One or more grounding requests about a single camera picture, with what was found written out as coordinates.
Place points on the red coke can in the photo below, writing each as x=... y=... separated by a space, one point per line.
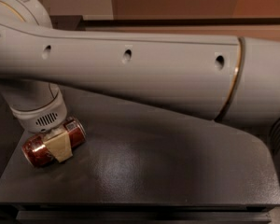
x=38 y=155

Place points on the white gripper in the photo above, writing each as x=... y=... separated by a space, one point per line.
x=42 y=118

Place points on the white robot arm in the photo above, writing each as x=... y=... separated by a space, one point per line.
x=229 y=79

